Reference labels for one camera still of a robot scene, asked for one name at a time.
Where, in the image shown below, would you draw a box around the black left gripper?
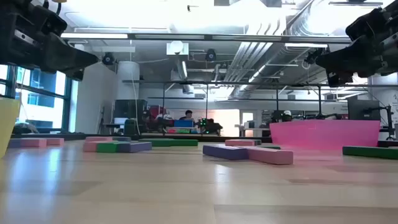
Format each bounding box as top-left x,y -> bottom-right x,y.
0,0 -> 100,82

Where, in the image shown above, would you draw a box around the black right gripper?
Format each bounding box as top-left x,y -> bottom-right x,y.
315,0 -> 398,88

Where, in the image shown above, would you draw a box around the black computer monitor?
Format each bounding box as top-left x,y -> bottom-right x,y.
347,99 -> 382,121

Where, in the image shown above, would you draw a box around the white round column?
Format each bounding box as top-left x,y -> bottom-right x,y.
116,60 -> 141,101

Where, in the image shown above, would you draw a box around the black tripod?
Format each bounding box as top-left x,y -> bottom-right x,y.
98,107 -> 106,135

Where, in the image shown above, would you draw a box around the pink plastic bin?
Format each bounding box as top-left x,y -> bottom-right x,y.
269,119 -> 381,151

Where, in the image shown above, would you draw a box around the black cabinet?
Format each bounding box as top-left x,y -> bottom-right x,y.
114,99 -> 149,119

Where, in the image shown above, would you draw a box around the yellow plastic bin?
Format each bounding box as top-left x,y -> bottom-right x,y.
0,96 -> 21,159

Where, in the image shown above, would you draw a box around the red tool cabinet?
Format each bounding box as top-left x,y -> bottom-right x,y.
149,105 -> 167,121

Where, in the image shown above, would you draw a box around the silver ceiling pipes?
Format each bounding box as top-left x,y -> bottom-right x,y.
223,42 -> 274,82

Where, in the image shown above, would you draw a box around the white ceiling lamp box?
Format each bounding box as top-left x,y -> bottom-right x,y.
166,40 -> 190,56

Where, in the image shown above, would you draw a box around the blue box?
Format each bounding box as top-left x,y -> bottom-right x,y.
173,119 -> 194,128

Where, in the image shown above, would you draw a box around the overhead light bar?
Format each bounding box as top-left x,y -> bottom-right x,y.
60,32 -> 353,44

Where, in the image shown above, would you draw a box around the black ceiling camera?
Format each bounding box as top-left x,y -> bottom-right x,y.
304,48 -> 324,65

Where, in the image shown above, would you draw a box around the dark window frame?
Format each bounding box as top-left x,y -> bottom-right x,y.
0,63 -> 74,134

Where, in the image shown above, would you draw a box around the silver round ventilation duct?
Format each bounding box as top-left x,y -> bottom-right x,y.
287,0 -> 379,37

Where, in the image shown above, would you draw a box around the black aluminium table frame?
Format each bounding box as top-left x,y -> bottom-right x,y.
11,133 -> 398,148

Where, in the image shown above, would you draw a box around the black metal rack frame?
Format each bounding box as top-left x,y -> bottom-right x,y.
122,79 -> 398,138

